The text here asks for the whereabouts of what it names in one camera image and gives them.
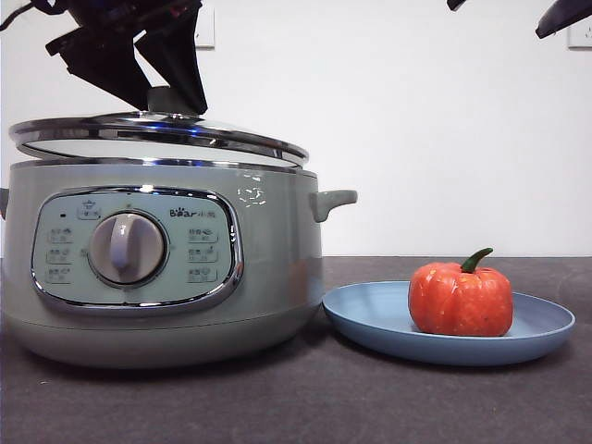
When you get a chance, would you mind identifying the glass lid with green knob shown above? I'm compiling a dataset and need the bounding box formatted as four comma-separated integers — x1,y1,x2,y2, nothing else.
7,85,310,168

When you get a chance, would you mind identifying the orange pumpkin with green stem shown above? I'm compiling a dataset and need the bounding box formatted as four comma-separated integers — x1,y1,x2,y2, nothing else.
407,247,514,337

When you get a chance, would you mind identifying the pale green electric steamer pot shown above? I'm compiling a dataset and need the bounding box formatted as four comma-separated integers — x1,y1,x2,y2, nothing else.
0,156,359,370

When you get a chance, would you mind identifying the blue round plate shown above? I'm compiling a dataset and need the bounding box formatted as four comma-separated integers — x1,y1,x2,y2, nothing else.
322,280,577,367

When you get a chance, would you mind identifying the white wall socket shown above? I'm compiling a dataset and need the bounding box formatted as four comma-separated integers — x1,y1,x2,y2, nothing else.
193,6,216,51
567,20,592,50

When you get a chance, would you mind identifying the black cable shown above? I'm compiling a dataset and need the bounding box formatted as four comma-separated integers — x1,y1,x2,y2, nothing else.
0,0,50,31

